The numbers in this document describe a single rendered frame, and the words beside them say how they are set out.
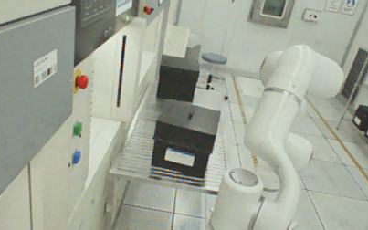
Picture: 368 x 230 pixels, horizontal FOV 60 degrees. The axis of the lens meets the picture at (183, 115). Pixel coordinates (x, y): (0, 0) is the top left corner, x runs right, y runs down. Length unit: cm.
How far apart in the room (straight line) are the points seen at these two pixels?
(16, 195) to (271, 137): 61
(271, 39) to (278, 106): 515
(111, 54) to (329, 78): 105
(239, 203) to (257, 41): 525
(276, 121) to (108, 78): 111
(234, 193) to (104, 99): 119
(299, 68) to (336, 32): 538
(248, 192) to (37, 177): 48
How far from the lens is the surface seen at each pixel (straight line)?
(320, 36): 607
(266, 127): 71
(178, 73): 229
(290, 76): 76
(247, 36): 578
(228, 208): 68
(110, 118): 176
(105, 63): 165
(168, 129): 149
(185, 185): 154
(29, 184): 85
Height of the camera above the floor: 169
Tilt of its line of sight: 25 degrees down
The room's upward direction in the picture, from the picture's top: 11 degrees clockwise
